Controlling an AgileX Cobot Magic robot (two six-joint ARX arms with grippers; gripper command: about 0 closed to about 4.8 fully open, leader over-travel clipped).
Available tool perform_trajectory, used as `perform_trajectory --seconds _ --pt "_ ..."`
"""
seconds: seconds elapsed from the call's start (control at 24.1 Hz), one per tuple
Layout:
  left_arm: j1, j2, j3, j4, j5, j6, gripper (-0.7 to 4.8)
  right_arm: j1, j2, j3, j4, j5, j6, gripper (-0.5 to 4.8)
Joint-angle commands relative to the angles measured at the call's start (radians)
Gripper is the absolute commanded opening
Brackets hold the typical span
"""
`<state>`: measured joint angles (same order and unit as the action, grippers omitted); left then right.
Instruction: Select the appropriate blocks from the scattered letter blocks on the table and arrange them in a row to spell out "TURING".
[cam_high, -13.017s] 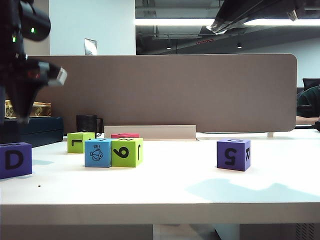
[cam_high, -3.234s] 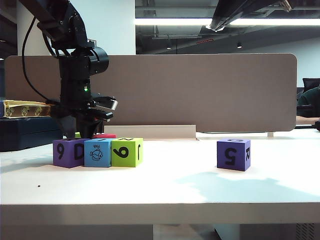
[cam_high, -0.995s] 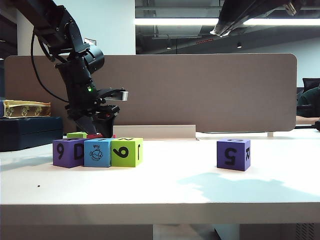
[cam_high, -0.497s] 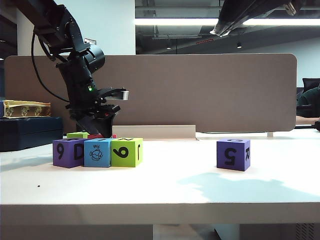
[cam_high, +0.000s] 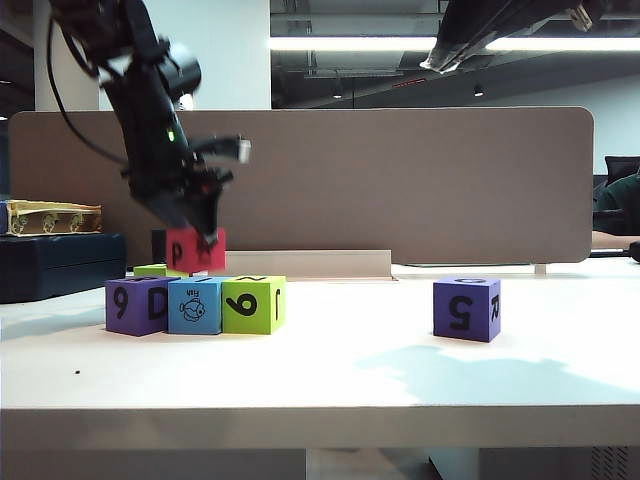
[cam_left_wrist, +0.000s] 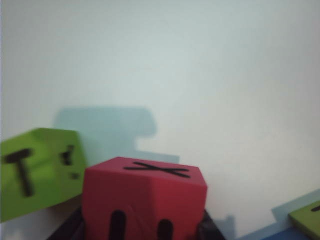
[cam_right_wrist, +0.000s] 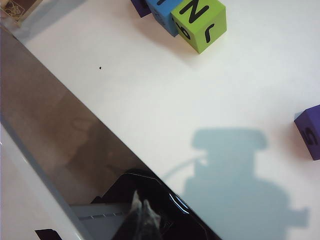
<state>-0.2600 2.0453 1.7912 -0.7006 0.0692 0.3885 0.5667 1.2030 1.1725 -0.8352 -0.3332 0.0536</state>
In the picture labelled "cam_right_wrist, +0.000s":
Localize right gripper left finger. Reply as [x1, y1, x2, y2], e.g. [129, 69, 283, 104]
[119, 190, 144, 240]

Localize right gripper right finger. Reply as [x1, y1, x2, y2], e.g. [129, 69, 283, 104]
[142, 199, 164, 240]

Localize purple foam block letter G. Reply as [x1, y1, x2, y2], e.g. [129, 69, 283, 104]
[293, 104, 320, 162]

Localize blue foam block fish picture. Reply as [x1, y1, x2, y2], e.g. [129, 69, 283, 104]
[144, 0, 184, 38]

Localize green foam block letter N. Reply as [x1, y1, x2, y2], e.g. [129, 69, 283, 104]
[170, 0, 227, 55]

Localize purple foam block letter D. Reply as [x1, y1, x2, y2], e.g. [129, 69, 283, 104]
[130, 0, 152, 19]

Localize black glossy base cover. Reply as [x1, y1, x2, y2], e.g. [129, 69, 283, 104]
[91, 168, 224, 240]

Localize gold patterned box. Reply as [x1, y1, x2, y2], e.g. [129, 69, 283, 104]
[0, 0, 42, 27]

